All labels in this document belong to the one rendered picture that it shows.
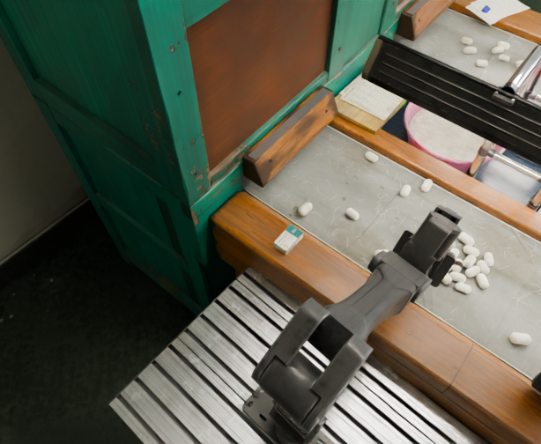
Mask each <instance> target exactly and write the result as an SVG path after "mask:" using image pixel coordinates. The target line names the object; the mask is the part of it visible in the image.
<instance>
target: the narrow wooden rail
mask: <svg viewBox="0 0 541 444"><path fill-rule="evenodd" d="M328 125H329V126H330V127H331V128H333V129H335V130H338V131H339V132H341V133H343V134H345V135H347V136H348V137H350V138H352V139H354V140H356V141H357V142H359V143H361V144H363V145H365V146H366V147H368V148H370V149H372V150H374V151H375V152H378V153H380V154H381V155H382V156H384V157H386V158H388V159H391V160H392V161H394V162H396V163H397V164H399V165H400V166H402V167H405V168H407V169H409V170H410V171H412V172H413V173H415V174H417V175H419V176H421V177H423V178H425V179H426V180H427V179H430V180H431V181H432V182H433V183H434V184H435V185H437V186H439V187H441V188H443V189H445V190H447V191H448V192H450V193H452V194H453V195H455V196H458V197H460V198H461V199H463V200H464V201H466V202H468V203H470V204H472V205H474V206H476V207H478V208H479V209H480V210H482V211H485V212H487V213H488V214H490V215H492V216H494V217H496V218H497V219H499V220H501V221H503V222H505V223H506V224H508V225H510V226H512V227H513V228H515V229H517V230H519V231H521V232H523V233H525V234H527V235H529V236H530V237H531V238H533V239H535V240H537V241H539V242H541V214H540V213H538V212H536V211H533V210H532V209H531V208H529V207H527V206H525V205H524V204H522V203H519V202H517V201H516V200H514V199H512V198H511V197H509V196H506V195H504V194H502V193H500V192H499V191H497V190H495V189H493V188H491V187H489V186H487V185H485V184H484V183H482V182H480V181H478V180H476V179H474V178H472V177H470V176H469V175H467V174H465V173H463V172H461V171H459V170H457V169H455V168H453V167H452V166H450V165H448V164H446V163H444V162H442V161H440V160H438V159H436V158H434V157H433V156H431V155H429V154H427V153H425V152H423V151H421V150H419V149H418V148H416V147H414V146H412V145H410V144H407V143H406V142H404V141H403V140H401V139H399V138H397V137H394V136H392V135H390V134H389V133H388V132H386V131H384V130H382V129H379V130H378V131H377V133H376V134H373V133H371V132H369V131H367V130H366V129H363V128H361V127H360V126H358V125H356V124H355V123H353V122H350V121H348V120H346V119H345V118H343V117H342V116H340V115H337V117H336V118H334V119H333V120H332V121H331V122H330V123H329V124H328Z"/></svg>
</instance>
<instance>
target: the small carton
mask: <svg viewBox="0 0 541 444"><path fill-rule="evenodd" d="M302 238H303V232H302V231H301V230H300V229H298V228H297V227H295V226H293V225H289V226H288V227H287V228H286V229H285V230H284V231H283V232H282V233H281V234H280V235H279V237H278V238H277V239H276V240H275V241H274V242H273V247H274V248H275V249H277V250H278V251H280V252H281V253H282V254H284V255H288V253H289V252H290V251H291V250H292V249H293V248H294V247H295V246H296V244H297V243H298V242H299V241H300V240H301V239H302Z"/></svg>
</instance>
